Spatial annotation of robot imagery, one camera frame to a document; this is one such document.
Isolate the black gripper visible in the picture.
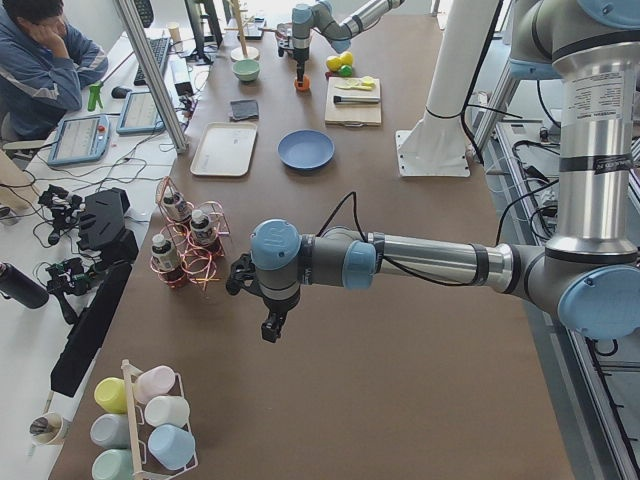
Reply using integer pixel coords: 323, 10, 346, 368
294, 48, 307, 82
261, 294, 300, 342

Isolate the orange fruit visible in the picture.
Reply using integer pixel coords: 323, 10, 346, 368
294, 75, 310, 92

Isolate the blue plate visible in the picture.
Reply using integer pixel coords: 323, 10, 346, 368
277, 130, 335, 171

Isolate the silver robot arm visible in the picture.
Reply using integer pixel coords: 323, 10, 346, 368
291, 0, 405, 87
248, 1, 639, 342

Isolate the yellow lemon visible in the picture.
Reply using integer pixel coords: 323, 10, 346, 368
325, 56, 343, 72
339, 51, 354, 66

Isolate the pink bowl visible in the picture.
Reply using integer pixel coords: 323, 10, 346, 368
275, 22, 293, 39

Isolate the green lime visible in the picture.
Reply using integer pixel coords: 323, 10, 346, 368
336, 64, 353, 78

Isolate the mint green bowl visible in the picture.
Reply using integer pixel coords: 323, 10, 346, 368
232, 59, 260, 82

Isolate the wooden cup tree stand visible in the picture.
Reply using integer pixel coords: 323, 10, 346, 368
225, 0, 260, 62

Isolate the yellow banana peel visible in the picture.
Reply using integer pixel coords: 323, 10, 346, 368
335, 76, 376, 91

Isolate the grey folded cloth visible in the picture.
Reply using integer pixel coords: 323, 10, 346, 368
230, 99, 259, 121

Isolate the wooden cutting board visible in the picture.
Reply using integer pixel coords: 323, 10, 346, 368
324, 76, 382, 126

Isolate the black monitor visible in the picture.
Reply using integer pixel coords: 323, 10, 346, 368
184, 0, 223, 53

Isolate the cream serving tray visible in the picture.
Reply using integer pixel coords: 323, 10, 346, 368
190, 122, 257, 177

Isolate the dark bottle middle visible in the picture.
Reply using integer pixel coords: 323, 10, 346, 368
190, 209, 216, 248

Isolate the dark bottle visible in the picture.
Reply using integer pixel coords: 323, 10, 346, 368
190, 209, 216, 248
162, 190, 190, 222
151, 233, 181, 273

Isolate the pink cup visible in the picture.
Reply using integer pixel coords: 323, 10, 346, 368
133, 365, 176, 404

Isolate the dark bottle front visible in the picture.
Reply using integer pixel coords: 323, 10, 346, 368
151, 233, 181, 273

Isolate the white cup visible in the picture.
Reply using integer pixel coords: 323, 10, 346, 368
144, 395, 190, 428

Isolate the black keyboard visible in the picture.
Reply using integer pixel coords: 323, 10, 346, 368
132, 36, 172, 85

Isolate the blue cup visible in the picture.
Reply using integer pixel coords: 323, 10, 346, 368
147, 424, 195, 470

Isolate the dark bottle back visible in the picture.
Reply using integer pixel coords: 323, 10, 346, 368
162, 190, 190, 222

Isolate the white cup rack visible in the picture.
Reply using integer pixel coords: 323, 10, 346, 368
121, 359, 199, 480

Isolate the blue teach pendant far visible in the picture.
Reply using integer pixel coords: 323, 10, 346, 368
116, 91, 165, 136

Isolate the blue teach pendant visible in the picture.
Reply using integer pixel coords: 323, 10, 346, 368
47, 115, 110, 166
116, 91, 165, 136

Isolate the yellow cup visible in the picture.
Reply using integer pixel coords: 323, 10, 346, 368
94, 377, 127, 414

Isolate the grey cup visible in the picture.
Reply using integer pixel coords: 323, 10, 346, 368
90, 413, 130, 449

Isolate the mint cup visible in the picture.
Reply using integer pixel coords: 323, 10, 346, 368
91, 449, 133, 480

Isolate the blue teach pendant near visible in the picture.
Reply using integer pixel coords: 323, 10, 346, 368
47, 115, 110, 166

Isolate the paper cup with pens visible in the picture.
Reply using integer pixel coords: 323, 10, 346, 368
29, 412, 69, 446

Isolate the seated person blue jacket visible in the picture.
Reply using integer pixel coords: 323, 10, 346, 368
1, 0, 109, 141

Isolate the black water bottle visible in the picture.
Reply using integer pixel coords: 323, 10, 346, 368
1, 263, 49, 309

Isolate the metal handled knife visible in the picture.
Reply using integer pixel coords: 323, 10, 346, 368
333, 95, 381, 105

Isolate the copper wire bottle rack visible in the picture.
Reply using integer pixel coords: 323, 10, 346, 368
149, 176, 230, 289

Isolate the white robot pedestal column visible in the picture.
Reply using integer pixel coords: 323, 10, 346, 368
396, 0, 502, 177

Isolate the aluminium frame post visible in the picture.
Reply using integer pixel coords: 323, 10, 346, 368
115, 0, 188, 154

